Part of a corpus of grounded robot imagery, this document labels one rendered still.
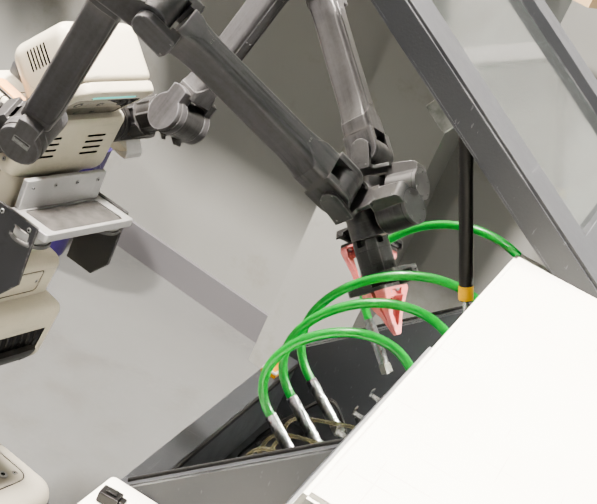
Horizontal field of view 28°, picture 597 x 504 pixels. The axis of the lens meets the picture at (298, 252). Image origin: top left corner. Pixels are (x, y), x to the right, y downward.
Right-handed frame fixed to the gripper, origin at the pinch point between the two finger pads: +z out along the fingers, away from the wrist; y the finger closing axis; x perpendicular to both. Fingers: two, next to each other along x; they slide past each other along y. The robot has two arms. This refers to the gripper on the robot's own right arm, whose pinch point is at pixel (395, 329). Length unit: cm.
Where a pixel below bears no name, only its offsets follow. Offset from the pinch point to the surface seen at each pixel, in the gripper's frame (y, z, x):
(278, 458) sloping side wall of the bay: -1.2, 12.2, -33.6
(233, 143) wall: -168, -81, 181
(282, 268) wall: -164, -32, 185
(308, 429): -8.5, 10.6, -16.9
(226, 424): -32.6, 7.5, -7.8
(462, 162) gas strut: 36.0, -16.9, -29.9
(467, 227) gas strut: 33.4, -9.5, -28.6
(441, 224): 7.5, -14.0, 9.5
